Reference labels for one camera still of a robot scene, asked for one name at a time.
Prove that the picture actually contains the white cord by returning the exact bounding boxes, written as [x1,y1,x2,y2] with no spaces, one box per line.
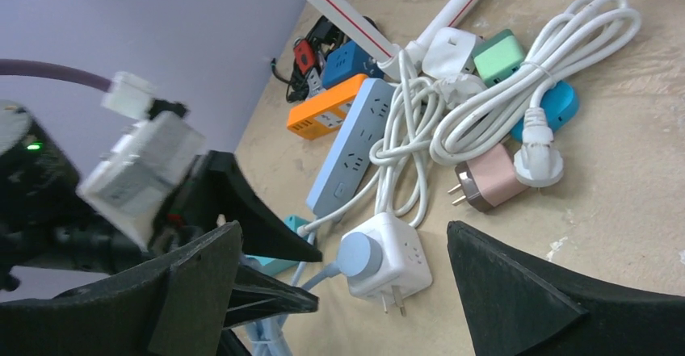
[296,0,643,237]

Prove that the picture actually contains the white angled plug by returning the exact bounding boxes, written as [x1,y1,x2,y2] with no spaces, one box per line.
[514,107,564,188]

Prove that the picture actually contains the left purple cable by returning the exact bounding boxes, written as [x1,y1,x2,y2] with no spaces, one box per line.
[0,58,159,122]

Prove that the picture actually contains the pink plug adapter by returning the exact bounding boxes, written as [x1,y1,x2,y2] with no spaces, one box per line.
[448,144,529,212]

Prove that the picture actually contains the white cube socket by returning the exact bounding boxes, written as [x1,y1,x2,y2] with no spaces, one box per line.
[341,212,433,316]

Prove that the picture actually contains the blue cube socket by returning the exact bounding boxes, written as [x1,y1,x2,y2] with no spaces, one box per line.
[321,40,385,89]

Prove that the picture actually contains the silver adjustable wrench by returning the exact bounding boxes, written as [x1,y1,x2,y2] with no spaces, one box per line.
[305,65,326,99]

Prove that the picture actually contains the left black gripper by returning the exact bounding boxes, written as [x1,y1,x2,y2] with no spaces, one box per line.
[53,150,319,328]

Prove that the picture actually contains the light blue round plug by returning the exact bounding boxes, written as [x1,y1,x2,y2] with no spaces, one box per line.
[336,232,383,281]

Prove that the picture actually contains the orange power strip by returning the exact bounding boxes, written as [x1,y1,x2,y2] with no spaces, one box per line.
[286,73,368,140]

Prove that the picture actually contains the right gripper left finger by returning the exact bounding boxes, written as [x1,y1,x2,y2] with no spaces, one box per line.
[1,222,242,355]

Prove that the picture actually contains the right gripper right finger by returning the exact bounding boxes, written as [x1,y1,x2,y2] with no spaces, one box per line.
[447,221,684,355]

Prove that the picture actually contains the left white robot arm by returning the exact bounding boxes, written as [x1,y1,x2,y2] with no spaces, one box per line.
[1,100,322,274]

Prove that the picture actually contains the white PVC pipe frame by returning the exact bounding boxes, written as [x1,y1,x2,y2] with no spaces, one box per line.
[270,0,685,82]

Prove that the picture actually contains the black coiled cable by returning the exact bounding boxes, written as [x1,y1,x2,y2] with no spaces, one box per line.
[270,15,378,104]

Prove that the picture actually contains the white plug adapter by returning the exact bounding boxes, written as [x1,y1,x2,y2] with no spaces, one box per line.
[422,27,484,79]

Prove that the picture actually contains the light blue power strip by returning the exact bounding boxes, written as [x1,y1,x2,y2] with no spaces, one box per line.
[305,78,394,219]

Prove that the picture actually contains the green plug adapter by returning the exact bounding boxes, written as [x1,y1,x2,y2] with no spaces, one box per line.
[472,29,526,88]

